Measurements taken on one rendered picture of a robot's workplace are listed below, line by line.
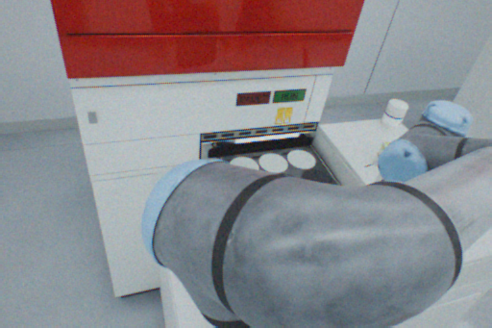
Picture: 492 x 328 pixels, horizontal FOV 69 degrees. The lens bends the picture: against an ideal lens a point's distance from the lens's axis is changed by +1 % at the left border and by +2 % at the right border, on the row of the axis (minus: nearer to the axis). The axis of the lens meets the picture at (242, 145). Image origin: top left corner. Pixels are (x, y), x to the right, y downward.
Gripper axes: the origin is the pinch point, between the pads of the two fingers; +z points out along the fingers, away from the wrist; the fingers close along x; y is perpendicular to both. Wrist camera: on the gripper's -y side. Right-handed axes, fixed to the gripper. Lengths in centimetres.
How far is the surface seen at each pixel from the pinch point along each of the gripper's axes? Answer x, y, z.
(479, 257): -30.3, -4.6, 9.2
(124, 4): 49, 54, -36
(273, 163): 5, 47, 16
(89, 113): 61, 59, -4
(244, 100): 14, 58, -4
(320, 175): -8.5, 38.1, 15.7
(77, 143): 84, 188, 105
